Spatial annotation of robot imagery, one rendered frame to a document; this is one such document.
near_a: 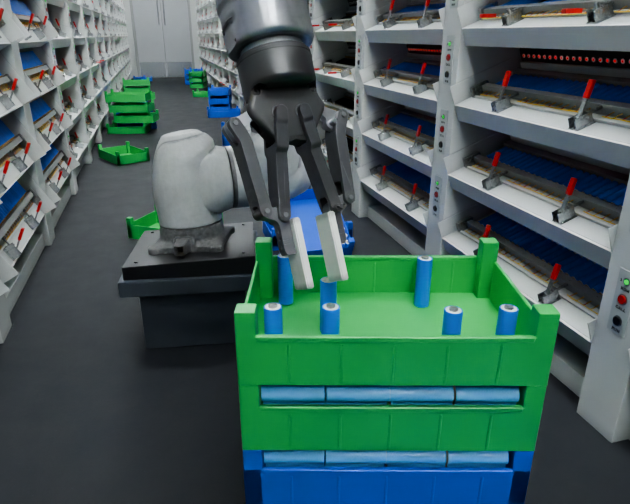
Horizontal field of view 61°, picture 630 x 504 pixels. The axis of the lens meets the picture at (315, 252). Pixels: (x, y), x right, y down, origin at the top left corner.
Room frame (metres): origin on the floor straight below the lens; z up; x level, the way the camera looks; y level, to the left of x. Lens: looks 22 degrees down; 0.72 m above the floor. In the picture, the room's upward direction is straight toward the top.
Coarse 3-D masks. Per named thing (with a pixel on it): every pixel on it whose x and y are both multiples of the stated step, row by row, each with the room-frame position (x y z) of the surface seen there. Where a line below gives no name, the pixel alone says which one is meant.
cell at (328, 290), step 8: (320, 280) 0.53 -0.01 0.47; (328, 280) 0.53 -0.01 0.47; (320, 288) 0.53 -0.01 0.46; (328, 288) 0.52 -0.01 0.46; (336, 288) 0.53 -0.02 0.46; (320, 296) 0.53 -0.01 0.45; (328, 296) 0.52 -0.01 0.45; (336, 296) 0.53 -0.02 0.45; (320, 304) 0.53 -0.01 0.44; (320, 312) 0.53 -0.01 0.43; (320, 320) 0.53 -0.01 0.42; (320, 328) 0.53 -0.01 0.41
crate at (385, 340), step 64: (256, 256) 0.62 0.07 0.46; (320, 256) 0.63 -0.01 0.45; (384, 256) 0.63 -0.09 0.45; (448, 256) 0.63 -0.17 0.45; (256, 320) 0.44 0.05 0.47; (384, 320) 0.56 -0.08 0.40; (256, 384) 0.43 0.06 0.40; (320, 384) 0.43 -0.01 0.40; (384, 384) 0.43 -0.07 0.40; (448, 384) 0.43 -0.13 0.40; (512, 384) 0.43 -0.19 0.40
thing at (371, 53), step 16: (368, 0) 2.16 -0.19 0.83; (384, 0) 2.17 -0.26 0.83; (368, 48) 2.16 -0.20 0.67; (384, 48) 2.18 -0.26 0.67; (400, 48) 2.19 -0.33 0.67; (368, 64) 2.16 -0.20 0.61; (368, 96) 2.16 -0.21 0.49; (368, 112) 2.16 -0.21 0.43; (368, 160) 2.16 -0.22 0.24; (352, 176) 2.24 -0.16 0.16; (352, 208) 2.23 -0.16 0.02
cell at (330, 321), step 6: (324, 306) 0.47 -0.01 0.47; (330, 306) 0.47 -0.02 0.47; (336, 306) 0.47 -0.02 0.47; (324, 312) 0.47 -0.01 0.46; (330, 312) 0.46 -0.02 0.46; (336, 312) 0.46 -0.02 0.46; (324, 318) 0.47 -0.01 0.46; (330, 318) 0.46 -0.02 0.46; (336, 318) 0.46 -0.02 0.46; (324, 324) 0.47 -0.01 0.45; (330, 324) 0.46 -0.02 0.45; (336, 324) 0.46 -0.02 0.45; (324, 330) 0.47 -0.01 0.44; (330, 330) 0.46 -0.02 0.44; (336, 330) 0.46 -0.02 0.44
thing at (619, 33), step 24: (480, 0) 1.49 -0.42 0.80; (504, 0) 1.51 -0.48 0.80; (480, 24) 1.43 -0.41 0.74; (528, 24) 1.24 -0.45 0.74; (552, 24) 1.16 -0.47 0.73; (576, 24) 1.09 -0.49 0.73; (600, 24) 1.03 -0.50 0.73; (624, 24) 0.97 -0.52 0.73; (552, 48) 1.16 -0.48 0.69; (576, 48) 1.09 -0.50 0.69; (600, 48) 1.03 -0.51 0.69; (624, 48) 0.98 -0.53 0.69
